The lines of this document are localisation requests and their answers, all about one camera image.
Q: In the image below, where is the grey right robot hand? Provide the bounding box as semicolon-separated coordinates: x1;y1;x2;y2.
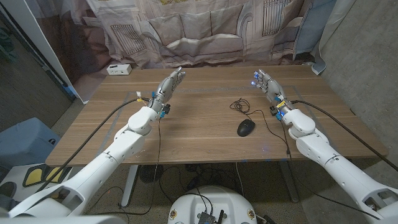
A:
251;68;295;116

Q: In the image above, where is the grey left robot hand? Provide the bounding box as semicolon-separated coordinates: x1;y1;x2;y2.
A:
148;66;187;113

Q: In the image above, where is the black computer mouse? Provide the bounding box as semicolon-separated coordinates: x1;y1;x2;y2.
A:
236;119;256;138

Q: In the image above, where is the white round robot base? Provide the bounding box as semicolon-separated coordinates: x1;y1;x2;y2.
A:
167;185;258;224

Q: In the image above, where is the white power strip box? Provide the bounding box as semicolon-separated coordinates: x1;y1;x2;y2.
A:
106;63;132;76

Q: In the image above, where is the blue cloth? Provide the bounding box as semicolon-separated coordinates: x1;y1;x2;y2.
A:
292;0;338;62

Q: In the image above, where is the round black floor fan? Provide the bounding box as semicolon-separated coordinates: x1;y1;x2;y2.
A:
139;164;164;184

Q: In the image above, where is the grey table leg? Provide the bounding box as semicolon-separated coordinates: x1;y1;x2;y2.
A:
278;161;300;203

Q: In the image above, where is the white cloth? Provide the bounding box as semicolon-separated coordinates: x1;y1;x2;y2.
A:
310;0;357;75

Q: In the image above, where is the white table leg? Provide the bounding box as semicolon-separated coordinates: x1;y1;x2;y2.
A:
120;164;139;206

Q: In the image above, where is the white partition board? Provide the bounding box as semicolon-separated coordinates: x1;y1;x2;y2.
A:
0;0;91;105

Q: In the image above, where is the blue-grey plastic bin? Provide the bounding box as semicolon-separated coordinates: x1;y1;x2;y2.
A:
0;117;62;170

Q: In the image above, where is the white base with yellow pads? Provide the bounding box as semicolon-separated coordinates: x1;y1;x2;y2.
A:
0;163;74;203

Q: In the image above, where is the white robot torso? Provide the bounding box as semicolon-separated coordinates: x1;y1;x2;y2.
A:
0;215;127;224

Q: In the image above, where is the thin black mouse cable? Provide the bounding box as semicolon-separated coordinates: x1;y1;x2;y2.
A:
229;98;292;156

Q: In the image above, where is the thin black left wrist cable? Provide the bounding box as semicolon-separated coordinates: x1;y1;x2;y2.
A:
83;117;162;217

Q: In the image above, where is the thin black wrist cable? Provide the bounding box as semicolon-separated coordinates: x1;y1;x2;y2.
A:
83;117;162;217
279;119;382;221

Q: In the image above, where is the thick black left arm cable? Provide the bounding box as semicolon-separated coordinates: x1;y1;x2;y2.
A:
35;97;151;194

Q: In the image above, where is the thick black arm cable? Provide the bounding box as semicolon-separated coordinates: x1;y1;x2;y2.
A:
289;100;398;172
35;97;151;194

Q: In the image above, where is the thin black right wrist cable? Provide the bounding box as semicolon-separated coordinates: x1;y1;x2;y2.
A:
279;119;382;221

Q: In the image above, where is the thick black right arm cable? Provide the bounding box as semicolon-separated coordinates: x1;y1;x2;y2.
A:
289;100;398;172

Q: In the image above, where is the grey cable under table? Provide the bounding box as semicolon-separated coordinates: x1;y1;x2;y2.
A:
235;162;246;197

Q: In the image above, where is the black floor cable loop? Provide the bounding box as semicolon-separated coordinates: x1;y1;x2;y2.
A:
158;166;189;203

